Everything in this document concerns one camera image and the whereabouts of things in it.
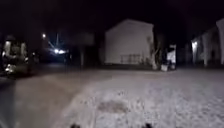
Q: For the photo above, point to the pale building with lamp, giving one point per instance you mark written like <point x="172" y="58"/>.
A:
<point x="208" y="45"/>

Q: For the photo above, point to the pale bin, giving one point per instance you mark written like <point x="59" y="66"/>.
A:
<point x="164" y="67"/>

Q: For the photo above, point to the dark vehicle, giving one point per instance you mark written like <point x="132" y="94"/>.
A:
<point x="13" y="56"/>

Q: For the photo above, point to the grey asphalt road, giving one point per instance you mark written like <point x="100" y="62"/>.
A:
<point x="140" y="96"/>

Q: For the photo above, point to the robot's own part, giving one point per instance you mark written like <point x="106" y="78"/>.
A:
<point x="75" y="126"/>
<point x="147" y="126"/>

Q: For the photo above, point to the pale gabled building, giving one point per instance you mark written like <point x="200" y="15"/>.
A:
<point x="128" y="41"/>

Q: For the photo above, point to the street lamp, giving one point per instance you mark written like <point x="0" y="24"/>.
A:
<point x="43" y="35"/>

